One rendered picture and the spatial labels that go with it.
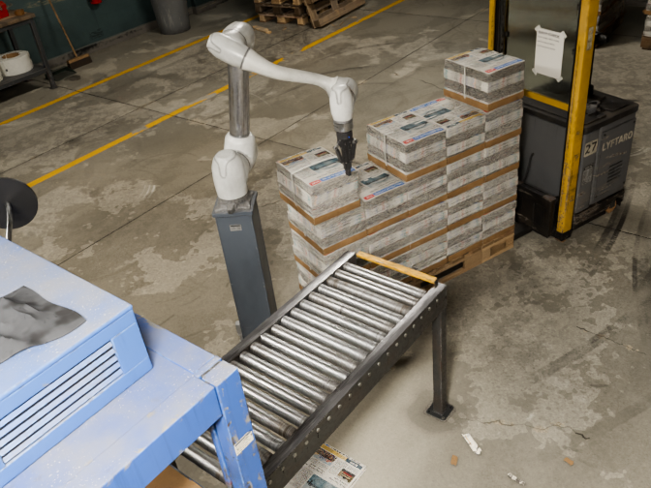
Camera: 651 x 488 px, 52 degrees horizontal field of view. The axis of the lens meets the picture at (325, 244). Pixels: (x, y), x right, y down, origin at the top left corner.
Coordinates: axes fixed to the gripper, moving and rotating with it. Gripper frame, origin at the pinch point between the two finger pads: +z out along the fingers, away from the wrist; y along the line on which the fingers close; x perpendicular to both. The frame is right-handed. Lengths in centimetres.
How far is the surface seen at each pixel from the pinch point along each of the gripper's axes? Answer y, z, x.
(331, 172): -1.9, 10.4, -18.9
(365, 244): -18, 61, -18
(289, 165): 10.1, 10.3, -41.8
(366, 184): -31, 34, -32
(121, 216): 65, 116, -250
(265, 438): 98, 37, 87
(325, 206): 6.4, 25.2, -14.4
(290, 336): 65, 37, 47
